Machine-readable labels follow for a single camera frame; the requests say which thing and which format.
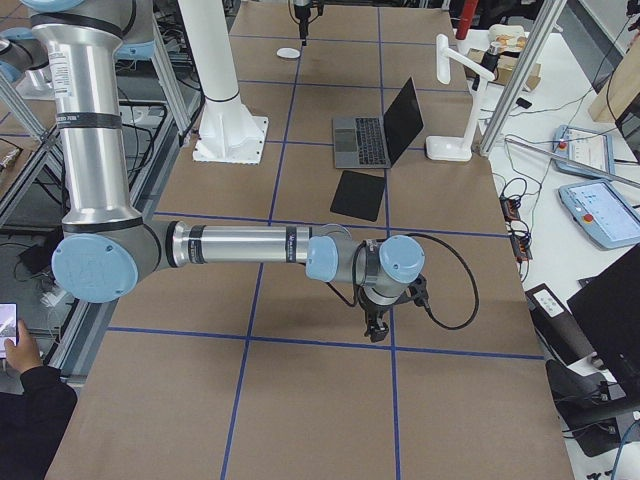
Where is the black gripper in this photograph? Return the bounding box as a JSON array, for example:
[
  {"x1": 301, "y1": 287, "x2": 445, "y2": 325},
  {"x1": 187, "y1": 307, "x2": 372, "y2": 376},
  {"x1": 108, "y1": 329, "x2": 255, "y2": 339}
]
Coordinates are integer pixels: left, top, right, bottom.
[
  {"x1": 293, "y1": 0, "x2": 312, "y2": 35},
  {"x1": 357, "y1": 277, "x2": 428, "y2": 336}
]

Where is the white computer mouse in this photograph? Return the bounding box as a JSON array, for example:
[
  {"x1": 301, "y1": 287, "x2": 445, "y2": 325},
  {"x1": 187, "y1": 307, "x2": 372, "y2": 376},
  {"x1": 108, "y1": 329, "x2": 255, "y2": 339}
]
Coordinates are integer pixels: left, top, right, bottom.
[{"x1": 276, "y1": 47, "x2": 301, "y2": 60}]

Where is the black mouse pad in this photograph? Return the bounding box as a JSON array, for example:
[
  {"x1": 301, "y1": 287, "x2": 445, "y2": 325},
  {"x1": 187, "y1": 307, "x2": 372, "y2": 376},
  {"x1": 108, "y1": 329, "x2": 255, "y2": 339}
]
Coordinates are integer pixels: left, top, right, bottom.
[{"x1": 330, "y1": 170, "x2": 386, "y2": 222}]

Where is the grey laptop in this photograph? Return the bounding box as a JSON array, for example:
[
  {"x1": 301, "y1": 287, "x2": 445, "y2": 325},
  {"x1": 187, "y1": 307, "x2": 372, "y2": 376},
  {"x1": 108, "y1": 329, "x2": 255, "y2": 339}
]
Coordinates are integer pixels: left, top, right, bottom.
[{"x1": 332, "y1": 77, "x2": 424, "y2": 169}]

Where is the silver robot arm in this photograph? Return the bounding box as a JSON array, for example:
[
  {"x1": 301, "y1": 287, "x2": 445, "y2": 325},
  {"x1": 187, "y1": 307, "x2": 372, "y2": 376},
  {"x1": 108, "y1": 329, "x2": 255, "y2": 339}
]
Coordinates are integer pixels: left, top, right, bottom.
[{"x1": 27, "y1": 1, "x2": 428, "y2": 342}]

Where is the person black sleeve forearm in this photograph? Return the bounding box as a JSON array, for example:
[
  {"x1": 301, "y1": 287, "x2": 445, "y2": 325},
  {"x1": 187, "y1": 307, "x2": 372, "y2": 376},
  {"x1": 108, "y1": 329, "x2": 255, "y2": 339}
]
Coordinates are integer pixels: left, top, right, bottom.
[{"x1": 1, "y1": 366, "x2": 77, "y2": 479}]

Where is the white desk lamp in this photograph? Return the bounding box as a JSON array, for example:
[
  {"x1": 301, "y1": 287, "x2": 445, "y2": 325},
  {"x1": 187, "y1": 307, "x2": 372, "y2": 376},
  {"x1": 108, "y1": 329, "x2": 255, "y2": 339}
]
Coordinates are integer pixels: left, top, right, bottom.
[{"x1": 424, "y1": 33, "x2": 495, "y2": 162}]

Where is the person hand holding phone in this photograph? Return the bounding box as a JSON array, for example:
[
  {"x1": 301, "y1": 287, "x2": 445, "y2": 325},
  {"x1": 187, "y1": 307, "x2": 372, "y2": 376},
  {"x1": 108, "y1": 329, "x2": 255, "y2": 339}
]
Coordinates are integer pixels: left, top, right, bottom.
[{"x1": 4, "y1": 319, "x2": 43, "y2": 374}]

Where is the black monitor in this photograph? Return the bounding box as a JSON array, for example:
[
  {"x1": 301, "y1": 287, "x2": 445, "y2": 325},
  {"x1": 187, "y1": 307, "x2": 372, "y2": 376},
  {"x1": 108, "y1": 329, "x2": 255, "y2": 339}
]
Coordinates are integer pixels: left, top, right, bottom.
[{"x1": 568, "y1": 246, "x2": 639, "y2": 395}]

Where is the grabber stick tool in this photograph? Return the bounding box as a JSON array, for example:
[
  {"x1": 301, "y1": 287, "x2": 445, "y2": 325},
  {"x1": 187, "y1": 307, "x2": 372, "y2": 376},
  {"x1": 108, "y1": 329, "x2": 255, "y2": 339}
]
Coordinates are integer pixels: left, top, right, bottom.
[{"x1": 504, "y1": 138, "x2": 640, "y2": 189}]

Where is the black water bottle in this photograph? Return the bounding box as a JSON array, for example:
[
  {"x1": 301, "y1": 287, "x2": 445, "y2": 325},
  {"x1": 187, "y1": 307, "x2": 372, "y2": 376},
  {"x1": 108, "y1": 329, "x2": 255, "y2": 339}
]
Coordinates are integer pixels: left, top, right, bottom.
[{"x1": 481, "y1": 41, "x2": 501, "y2": 73}]

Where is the blue teach pendant near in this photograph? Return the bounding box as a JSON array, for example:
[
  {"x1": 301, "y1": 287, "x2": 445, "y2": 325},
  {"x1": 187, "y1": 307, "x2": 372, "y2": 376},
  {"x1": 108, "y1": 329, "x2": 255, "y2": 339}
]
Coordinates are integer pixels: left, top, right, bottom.
[{"x1": 558, "y1": 179, "x2": 639, "y2": 250}]

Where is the blue teach pendant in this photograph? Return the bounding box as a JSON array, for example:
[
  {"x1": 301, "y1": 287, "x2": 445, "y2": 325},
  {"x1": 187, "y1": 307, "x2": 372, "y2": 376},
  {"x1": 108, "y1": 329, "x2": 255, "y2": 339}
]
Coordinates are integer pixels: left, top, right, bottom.
[
  {"x1": 558, "y1": 179, "x2": 639, "y2": 250},
  {"x1": 553, "y1": 124, "x2": 615, "y2": 174}
]

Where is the blue teach pendant far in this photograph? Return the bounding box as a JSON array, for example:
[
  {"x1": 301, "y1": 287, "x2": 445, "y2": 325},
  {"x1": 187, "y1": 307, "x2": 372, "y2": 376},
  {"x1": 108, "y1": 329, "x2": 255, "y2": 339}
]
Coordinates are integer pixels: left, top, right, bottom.
[{"x1": 553, "y1": 124, "x2": 615, "y2": 174}]

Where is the smartphone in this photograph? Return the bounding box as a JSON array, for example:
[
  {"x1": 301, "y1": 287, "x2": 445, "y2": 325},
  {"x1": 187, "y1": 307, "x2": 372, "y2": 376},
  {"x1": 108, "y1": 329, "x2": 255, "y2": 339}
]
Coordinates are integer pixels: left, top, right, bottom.
[{"x1": 0, "y1": 303, "x2": 19, "y2": 359}]

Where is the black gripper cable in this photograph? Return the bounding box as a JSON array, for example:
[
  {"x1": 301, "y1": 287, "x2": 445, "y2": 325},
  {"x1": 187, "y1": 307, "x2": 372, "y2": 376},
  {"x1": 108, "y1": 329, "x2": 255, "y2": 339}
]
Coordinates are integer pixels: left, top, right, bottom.
[{"x1": 394, "y1": 232, "x2": 479, "y2": 331}]

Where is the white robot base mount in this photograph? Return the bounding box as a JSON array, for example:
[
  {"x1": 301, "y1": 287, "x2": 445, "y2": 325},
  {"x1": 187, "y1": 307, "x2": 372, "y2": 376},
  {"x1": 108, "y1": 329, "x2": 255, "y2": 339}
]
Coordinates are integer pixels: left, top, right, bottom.
[{"x1": 179, "y1": 0, "x2": 269, "y2": 165}]

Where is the aluminium post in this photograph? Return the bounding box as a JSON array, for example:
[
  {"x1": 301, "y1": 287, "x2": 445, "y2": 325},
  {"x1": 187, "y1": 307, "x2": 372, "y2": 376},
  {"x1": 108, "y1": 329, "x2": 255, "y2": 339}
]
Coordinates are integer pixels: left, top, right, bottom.
[{"x1": 479, "y1": 0, "x2": 567, "y2": 157}]

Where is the aluminium frame rack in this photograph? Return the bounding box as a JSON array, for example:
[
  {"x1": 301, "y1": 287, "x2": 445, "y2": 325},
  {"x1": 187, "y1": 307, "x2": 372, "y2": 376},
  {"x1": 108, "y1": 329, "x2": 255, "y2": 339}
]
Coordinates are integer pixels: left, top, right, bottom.
[{"x1": 0, "y1": 0, "x2": 206, "y2": 381}]

